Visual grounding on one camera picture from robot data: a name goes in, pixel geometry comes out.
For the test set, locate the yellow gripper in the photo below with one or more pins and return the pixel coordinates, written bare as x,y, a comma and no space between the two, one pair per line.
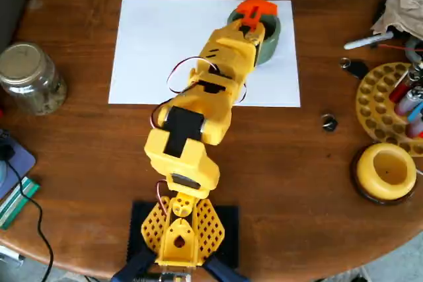
248,25

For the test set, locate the orange printed plastic object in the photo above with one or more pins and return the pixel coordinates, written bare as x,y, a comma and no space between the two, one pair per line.
257,6

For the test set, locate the yellow perforated robot base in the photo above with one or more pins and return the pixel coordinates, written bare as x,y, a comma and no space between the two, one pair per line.
211,229

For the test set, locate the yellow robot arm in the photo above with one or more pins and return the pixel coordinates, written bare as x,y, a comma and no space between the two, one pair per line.
185,163

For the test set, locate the green ceramic cup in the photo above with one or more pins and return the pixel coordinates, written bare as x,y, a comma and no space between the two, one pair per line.
269,51

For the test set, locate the white paper sheet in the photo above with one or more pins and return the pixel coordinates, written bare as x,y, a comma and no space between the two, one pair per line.
158,47

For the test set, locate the white marker pen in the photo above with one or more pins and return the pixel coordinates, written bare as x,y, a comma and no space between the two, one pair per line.
363,42

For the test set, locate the yellow round holed holder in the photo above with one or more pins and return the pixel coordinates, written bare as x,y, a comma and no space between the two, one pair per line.
370,97

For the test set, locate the crumpled brown paper bag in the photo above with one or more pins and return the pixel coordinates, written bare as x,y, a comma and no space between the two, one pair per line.
406,1

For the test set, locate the grey metal shackle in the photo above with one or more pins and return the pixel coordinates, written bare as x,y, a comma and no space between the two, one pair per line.
409,49

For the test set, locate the pink lighter with silver top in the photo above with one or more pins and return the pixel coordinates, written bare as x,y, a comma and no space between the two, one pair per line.
404,107

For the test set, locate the yellow round bowl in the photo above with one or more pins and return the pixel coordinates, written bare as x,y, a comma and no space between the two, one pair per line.
367,169

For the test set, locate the blue lighter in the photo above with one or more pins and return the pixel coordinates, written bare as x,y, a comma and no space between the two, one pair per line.
417,113

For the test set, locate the pink red lighter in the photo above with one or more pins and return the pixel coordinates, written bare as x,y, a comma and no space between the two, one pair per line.
414,129

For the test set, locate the glass jar with gold lid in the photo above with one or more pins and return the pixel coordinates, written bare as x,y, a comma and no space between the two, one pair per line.
26,74

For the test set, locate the purple notebook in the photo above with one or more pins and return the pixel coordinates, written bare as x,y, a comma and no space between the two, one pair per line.
24,163

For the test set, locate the black plug adapter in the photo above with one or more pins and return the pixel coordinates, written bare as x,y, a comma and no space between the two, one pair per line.
6,151

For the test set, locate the green white striped book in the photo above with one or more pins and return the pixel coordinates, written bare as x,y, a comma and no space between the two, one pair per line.
16,202

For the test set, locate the white pen with black cap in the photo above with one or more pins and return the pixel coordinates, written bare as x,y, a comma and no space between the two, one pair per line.
10,255

